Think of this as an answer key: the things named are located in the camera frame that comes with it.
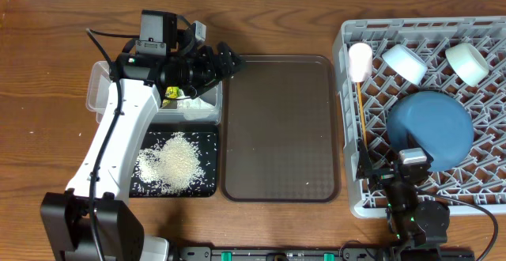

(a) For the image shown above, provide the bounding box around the white cooked rice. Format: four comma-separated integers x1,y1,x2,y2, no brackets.
132,130,218,197

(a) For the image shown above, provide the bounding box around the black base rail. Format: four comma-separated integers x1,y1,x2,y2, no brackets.
179,246,475,261

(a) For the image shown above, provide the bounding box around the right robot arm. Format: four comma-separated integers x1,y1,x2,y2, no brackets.
356,140,450,260

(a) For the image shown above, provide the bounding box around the pink plastic cup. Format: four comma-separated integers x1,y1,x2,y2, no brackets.
348,43,373,83

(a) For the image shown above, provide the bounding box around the black cable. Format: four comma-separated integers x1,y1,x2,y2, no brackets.
414,187,500,261
85,28,142,261

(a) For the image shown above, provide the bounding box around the left black cable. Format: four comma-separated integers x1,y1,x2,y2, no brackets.
85,28,142,261

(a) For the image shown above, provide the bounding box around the dark blue plate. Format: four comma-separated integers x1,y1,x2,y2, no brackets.
387,91,474,172

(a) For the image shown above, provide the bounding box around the brown serving tray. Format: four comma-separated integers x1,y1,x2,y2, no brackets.
221,55,341,203

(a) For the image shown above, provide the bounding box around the grey dishwasher rack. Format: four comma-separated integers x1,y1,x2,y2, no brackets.
332,16,505,218

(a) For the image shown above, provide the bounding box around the wooden chopstick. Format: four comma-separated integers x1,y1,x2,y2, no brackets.
356,82,368,149

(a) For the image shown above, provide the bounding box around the green snack wrapper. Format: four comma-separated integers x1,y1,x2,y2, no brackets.
162,86,184,108

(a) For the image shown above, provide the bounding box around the black plastic tray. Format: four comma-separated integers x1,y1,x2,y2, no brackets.
128,123,221,199

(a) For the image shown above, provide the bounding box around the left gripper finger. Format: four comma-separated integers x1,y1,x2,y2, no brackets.
190,78,221,99
217,42,244,79

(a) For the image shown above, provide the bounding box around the mint green bowl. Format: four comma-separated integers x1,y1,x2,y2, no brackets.
445,43,489,87

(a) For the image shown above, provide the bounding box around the right black cable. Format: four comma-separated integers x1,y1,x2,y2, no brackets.
414,187,500,261

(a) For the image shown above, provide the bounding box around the clear plastic bin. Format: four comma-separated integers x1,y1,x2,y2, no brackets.
86,61,223,124

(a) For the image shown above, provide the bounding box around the white tissue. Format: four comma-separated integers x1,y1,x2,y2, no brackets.
176,96,214,113

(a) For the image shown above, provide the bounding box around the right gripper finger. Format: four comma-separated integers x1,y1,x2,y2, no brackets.
406,132,433,162
356,139,373,179

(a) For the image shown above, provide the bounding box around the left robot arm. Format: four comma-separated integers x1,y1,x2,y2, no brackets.
40,42,244,260

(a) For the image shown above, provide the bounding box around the light blue small bowl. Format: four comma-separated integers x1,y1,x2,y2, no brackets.
381,44,428,85

